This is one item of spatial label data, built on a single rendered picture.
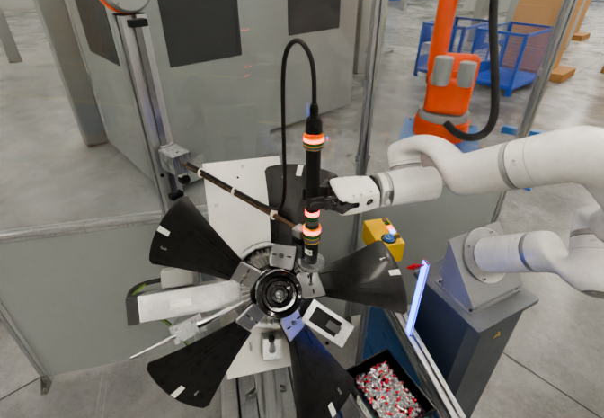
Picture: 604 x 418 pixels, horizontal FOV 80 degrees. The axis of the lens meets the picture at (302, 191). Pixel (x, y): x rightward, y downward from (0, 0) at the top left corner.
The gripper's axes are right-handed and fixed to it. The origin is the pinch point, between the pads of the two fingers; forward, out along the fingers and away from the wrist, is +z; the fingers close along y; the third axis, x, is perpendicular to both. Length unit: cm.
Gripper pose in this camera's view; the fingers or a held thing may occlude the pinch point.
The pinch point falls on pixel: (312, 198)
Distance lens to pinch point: 84.4
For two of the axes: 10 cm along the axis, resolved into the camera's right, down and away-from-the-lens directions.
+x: 0.0, -8.4, -5.4
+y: -2.3, -5.2, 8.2
